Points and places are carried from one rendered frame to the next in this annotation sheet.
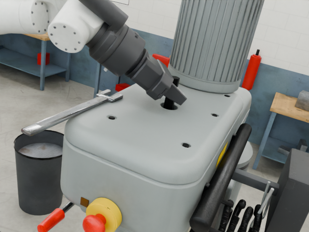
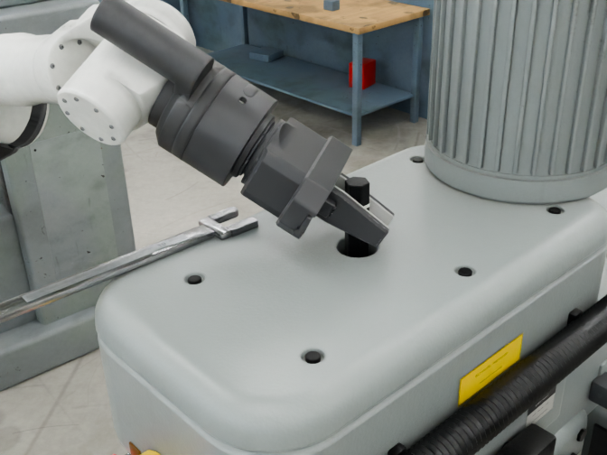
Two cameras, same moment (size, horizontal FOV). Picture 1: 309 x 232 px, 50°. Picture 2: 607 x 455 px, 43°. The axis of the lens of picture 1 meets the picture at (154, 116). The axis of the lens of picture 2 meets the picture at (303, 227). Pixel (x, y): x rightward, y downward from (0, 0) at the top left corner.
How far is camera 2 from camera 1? 0.30 m
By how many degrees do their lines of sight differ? 26
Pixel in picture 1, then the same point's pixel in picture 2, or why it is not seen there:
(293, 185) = not seen: outside the picture
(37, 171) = not seen: hidden behind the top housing
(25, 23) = (45, 88)
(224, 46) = (527, 86)
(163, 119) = (312, 285)
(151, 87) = (283, 210)
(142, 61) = (261, 153)
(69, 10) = (91, 62)
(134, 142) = (193, 346)
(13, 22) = (30, 86)
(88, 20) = (128, 79)
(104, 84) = not seen: hidden behind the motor
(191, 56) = (452, 114)
